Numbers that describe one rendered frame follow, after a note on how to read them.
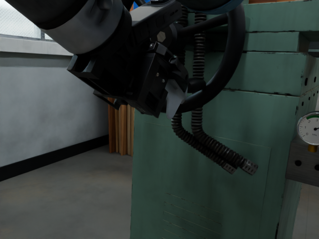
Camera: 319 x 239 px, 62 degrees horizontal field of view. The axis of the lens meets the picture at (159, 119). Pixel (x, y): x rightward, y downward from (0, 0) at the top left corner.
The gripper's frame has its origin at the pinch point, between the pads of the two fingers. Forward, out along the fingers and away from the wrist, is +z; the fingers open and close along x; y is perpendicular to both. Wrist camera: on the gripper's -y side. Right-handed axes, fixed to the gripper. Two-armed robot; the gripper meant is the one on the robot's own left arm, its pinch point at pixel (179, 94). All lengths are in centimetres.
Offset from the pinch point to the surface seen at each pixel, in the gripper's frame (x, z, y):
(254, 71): 5.5, 18.4, -15.6
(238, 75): 2.0, 19.0, -14.7
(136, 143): -26.9, 30.6, 5.2
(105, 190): -83, 94, 28
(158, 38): -7.3, -1.5, -10.0
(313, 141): 19.4, 19.0, -2.3
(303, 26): 13.8, 13.6, -23.9
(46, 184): -115, 80, 37
